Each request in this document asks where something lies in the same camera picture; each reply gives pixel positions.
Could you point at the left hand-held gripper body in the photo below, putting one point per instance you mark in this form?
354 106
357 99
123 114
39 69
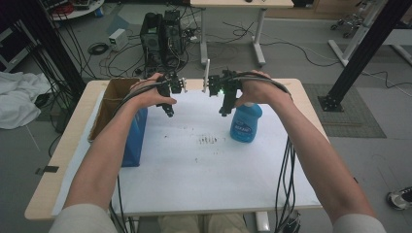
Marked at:
165 90

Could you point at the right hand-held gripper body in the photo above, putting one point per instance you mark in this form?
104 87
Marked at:
229 92

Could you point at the blue detergent bottle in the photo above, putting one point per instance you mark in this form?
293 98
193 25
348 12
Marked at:
246 126

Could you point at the blue paper bag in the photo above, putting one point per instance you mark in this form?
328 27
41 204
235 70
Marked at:
134 142

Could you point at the person's left hand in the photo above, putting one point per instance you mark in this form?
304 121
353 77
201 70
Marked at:
145 93

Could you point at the person's right hand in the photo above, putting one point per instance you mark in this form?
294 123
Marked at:
259 92

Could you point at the black computer tower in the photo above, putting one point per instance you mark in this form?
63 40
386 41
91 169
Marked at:
151 42
173 35

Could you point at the small white box device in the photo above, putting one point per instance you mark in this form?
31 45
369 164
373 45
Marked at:
118 39

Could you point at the white-legged desk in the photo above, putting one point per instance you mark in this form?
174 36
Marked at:
241 3

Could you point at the white table mat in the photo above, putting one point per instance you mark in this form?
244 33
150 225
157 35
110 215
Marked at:
194 174

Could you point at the round white table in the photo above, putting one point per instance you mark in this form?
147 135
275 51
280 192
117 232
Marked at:
79 9

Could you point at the grey floor mat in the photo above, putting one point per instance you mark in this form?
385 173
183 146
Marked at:
353 123

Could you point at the white table leg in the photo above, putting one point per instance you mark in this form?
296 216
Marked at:
262 221

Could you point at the person's beige trousers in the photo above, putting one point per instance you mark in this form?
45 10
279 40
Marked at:
207 225

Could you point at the wheeled metal base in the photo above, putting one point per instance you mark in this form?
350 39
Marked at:
348 22

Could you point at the black tape strip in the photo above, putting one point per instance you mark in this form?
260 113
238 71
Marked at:
48 169

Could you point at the white cloth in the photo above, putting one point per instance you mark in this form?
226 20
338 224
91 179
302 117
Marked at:
19 97

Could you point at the light wooden table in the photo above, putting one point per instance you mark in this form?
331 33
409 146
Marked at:
48 187

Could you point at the person's left sleeve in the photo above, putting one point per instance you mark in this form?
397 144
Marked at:
84 220

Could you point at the person's sleeve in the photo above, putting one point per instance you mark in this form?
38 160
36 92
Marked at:
84 220
359 225

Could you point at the person's right sleeve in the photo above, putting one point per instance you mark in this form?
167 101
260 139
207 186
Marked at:
359 225

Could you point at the grey sports shoe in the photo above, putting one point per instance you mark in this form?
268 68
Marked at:
401 198

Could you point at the black metal post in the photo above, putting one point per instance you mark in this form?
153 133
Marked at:
55 45
366 48

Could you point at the white metal frame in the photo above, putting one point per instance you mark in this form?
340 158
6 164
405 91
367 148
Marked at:
356 35

